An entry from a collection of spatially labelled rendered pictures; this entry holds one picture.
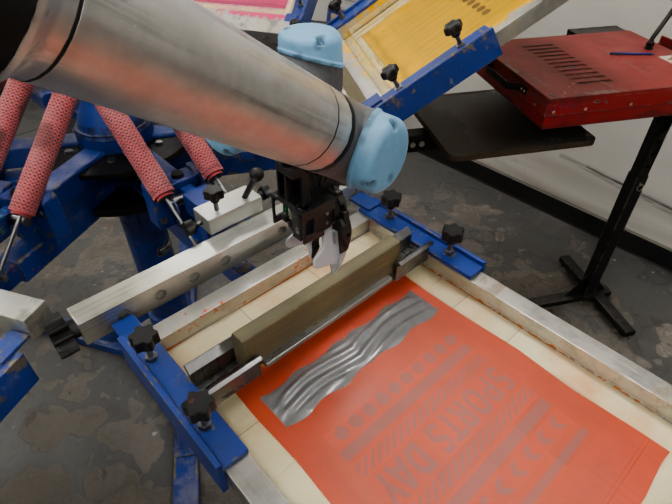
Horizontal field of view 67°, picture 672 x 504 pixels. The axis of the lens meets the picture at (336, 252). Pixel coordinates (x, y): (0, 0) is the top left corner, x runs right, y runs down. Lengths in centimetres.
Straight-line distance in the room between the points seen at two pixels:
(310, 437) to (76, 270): 209
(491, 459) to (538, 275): 186
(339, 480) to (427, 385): 21
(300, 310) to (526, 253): 200
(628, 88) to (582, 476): 109
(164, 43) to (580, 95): 133
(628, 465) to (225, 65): 76
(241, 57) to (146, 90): 7
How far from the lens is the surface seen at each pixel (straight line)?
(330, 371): 86
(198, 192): 114
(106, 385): 220
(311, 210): 68
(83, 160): 140
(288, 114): 37
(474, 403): 86
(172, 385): 83
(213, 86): 31
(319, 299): 85
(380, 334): 91
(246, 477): 74
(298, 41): 60
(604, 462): 87
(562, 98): 150
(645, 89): 165
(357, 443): 80
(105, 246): 284
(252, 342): 80
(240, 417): 83
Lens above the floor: 165
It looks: 40 degrees down
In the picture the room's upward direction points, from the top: straight up
